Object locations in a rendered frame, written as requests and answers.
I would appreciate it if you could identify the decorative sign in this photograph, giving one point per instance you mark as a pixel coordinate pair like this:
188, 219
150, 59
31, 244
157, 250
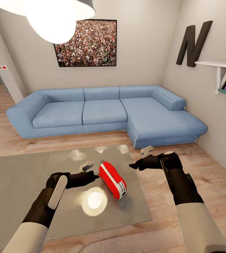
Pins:
188, 43

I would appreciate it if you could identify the radio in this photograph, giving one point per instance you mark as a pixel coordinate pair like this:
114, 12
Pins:
114, 183

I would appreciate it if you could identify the room light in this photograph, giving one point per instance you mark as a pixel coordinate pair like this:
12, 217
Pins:
83, 8

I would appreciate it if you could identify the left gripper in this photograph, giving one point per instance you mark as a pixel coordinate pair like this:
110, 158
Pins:
86, 178

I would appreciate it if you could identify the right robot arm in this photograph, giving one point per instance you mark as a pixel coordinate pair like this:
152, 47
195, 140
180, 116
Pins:
200, 232

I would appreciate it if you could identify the shelf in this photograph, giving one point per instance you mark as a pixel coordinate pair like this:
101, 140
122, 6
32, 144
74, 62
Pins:
217, 64

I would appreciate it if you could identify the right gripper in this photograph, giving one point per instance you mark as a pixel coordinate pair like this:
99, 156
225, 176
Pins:
144, 163

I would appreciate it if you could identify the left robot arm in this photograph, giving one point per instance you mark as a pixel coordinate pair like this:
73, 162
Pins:
30, 236

